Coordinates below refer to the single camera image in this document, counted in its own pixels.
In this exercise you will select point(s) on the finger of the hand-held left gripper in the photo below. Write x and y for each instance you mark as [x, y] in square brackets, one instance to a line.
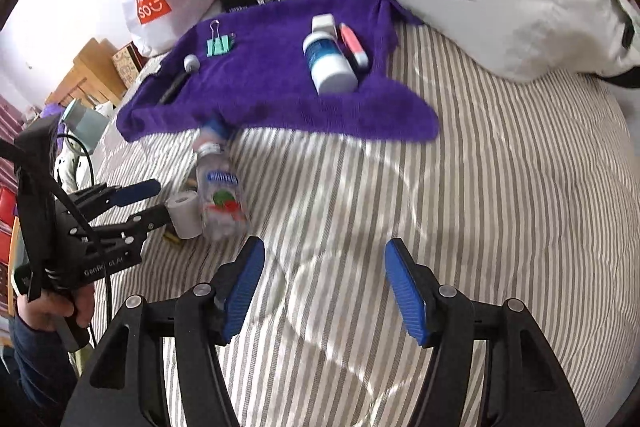
[132, 193]
[150, 219]

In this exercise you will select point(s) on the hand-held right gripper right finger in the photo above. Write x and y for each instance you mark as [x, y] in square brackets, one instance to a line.
[407, 292]

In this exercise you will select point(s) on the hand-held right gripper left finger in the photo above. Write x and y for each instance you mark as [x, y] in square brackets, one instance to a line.
[245, 287]

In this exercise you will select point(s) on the small white roll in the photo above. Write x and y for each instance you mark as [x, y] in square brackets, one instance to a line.
[182, 214]

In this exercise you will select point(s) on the clear plastic bottle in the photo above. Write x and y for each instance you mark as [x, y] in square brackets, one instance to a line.
[220, 202]

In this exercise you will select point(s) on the small translucent round cap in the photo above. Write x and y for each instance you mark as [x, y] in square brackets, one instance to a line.
[192, 63]

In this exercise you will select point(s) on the green binder clip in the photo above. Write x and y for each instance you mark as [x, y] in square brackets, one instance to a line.
[220, 47]

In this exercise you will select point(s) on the white and blue bottle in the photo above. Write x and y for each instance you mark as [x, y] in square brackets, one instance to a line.
[327, 62]

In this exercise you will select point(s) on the pink highlighter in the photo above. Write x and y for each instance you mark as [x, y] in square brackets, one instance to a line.
[350, 44]

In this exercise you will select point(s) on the white charger plug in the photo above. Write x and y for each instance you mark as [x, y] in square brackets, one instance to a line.
[324, 24]

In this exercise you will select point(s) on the person's left forearm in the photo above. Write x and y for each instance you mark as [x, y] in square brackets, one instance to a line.
[35, 367]

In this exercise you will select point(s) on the person's left hand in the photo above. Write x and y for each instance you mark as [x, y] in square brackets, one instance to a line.
[47, 309]

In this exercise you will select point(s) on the white dotted plush toy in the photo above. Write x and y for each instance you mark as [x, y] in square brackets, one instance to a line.
[67, 167]

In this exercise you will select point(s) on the red storage box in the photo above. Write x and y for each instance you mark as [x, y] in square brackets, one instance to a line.
[7, 207]

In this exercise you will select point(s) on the teal and grey container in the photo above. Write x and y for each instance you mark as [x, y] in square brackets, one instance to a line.
[85, 122]

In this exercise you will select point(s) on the striped bed sheet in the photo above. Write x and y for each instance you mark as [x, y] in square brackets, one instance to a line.
[350, 207]

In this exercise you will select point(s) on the purple cloth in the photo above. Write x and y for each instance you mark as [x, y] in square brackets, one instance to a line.
[54, 116]

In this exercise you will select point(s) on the brown patterned box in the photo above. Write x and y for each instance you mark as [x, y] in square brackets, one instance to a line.
[125, 64]

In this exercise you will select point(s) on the wooden headboard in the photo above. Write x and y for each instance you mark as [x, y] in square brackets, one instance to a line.
[90, 67]

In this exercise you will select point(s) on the purple towel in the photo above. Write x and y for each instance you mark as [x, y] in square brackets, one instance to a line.
[270, 72]

